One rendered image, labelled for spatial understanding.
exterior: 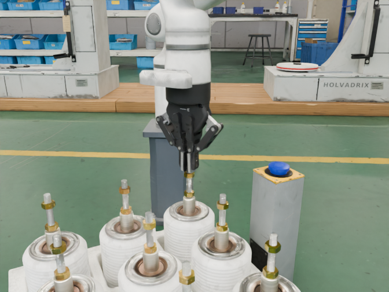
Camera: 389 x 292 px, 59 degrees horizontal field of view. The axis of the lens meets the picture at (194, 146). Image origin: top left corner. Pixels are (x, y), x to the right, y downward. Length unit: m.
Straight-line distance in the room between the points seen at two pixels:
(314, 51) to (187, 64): 4.41
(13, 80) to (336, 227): 2.39
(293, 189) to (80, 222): 0.71
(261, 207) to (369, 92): 2.07
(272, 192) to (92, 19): 2.18
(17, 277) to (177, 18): 0.50
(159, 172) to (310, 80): 1.72
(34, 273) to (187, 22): 0.43
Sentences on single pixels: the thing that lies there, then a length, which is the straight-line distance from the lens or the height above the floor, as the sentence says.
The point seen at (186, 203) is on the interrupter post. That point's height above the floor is 0.27.
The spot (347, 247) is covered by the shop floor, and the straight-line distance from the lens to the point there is 1.08.
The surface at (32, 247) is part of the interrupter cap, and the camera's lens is 0.62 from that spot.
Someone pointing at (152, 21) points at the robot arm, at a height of 0.59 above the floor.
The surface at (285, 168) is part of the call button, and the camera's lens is 0.67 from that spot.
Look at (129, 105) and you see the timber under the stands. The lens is 2.50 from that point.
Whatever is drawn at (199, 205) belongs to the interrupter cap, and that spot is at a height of 0.25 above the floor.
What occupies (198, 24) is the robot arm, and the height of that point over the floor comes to 0.58.
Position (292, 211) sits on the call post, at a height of 0.24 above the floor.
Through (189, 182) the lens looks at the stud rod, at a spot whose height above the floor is 0.31.
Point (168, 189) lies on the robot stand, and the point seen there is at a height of 0.12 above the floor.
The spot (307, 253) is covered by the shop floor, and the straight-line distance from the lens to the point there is 1.02.
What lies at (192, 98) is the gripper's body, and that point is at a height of 0.47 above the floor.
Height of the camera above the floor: 0.58
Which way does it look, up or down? 19 degrees down
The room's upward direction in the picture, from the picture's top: straight up
